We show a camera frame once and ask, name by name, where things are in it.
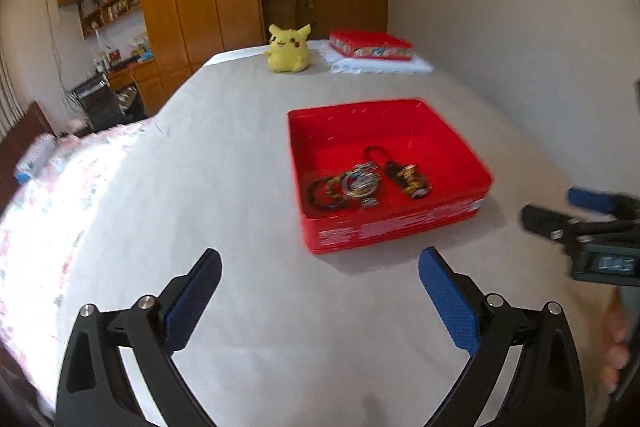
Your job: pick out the silver bangle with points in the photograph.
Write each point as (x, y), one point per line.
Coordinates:
(347, 189)

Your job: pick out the white lace doily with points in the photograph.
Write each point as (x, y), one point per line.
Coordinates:
(380, 66)

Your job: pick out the red tin lid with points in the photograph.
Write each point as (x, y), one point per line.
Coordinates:
(370, 44)

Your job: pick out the floral blanket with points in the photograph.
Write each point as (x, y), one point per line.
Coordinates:
(55, 227)

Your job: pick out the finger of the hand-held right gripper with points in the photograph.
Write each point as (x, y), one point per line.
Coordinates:
(547, 222)
(592, 199)

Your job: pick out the black desk device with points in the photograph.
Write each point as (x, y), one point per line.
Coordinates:
(100, 104)

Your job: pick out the wooden desk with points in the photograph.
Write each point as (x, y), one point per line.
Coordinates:
(150, 77)

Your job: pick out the red tin box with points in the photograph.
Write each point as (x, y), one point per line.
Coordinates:
(350, 127)

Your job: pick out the yellow plush toy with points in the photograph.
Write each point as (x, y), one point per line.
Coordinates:
(287, 52)

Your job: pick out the wooden bookshelf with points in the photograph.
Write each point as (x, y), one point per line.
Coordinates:
(112, 4)

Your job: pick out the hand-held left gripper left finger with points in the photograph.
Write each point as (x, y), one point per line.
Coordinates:
(192, 302)

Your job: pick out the person's right hand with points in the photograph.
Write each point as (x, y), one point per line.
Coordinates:
(616, 342)

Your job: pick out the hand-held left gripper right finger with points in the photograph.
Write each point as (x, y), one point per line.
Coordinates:
(450, 302)

